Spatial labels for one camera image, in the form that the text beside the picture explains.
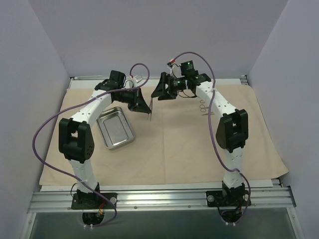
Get steel surgical scissors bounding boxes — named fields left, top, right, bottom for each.
left=199, top=104, right=214, bottom=116

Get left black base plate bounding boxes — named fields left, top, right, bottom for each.
left=71, top=192, right=118, bottom=210

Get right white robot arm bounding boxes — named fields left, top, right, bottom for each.
left=151, top=61, right=248, bottom=206

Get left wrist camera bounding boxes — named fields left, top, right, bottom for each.
left=131, top=76, right=143, bottom=86

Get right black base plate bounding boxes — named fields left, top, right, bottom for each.
left=205, top=190, right=251, bottom=208

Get back aluminium rail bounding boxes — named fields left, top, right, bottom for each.
left=71, top=75, right=247, bottom=81

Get front aluminium rail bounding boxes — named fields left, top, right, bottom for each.
left=28, top=187, right=296, bottom=213

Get purple cable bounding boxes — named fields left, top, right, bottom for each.
left=169, top=51, right=251, bottom=225
left=32, top=63, right=151, bottom=229

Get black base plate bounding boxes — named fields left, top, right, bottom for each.
left=205, top=190, right=251, bottom=208
left=71, top=192, right=118, bottom=210

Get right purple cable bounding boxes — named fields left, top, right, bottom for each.
left=169, top=51, right=251, bottom=225

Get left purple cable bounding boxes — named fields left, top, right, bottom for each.
left=32, top=63, right=151, bottom=229

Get aluminium rail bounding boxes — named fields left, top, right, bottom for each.
left=28, top=187, right=296, bottom=213
left=71, top=75, right=247, bottom=81

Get steel instrument tray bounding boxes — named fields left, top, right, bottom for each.
left=97, top=106, right=135, bottom=150

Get beige cloth kit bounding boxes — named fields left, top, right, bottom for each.
left=38, top=84, right=290, bottom=186

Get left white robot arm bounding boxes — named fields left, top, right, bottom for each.
left=58, top=70, right=152, bottom=209

